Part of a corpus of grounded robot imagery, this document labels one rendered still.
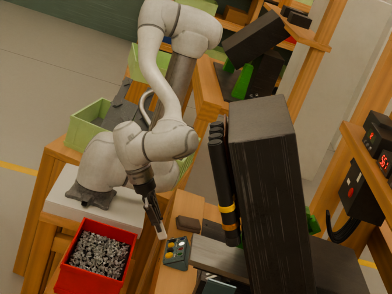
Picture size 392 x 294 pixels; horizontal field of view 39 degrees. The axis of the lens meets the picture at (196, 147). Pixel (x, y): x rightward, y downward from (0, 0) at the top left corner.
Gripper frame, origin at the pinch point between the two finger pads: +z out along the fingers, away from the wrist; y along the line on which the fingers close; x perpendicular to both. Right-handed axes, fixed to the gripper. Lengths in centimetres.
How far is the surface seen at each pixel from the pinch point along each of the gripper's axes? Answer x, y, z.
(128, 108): -27, -114, -17
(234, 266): 26.0, 25.7, 4.6
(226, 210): 31, 43, -23
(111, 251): -19.0, 2.2, 2.7
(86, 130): -45, -87, -19
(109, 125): -38, -106, -13
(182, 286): 4.0, 11.3, 17.2
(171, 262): 0.6, 2.2, 12.6
